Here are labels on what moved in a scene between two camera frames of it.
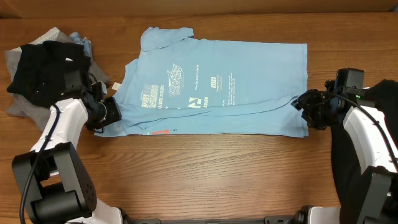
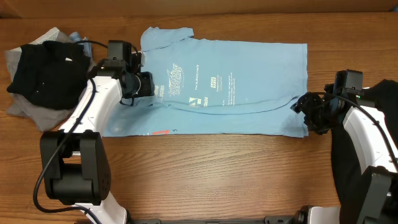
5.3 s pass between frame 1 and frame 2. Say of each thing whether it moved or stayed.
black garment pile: stayed
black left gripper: moved
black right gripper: stayed
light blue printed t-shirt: stayed
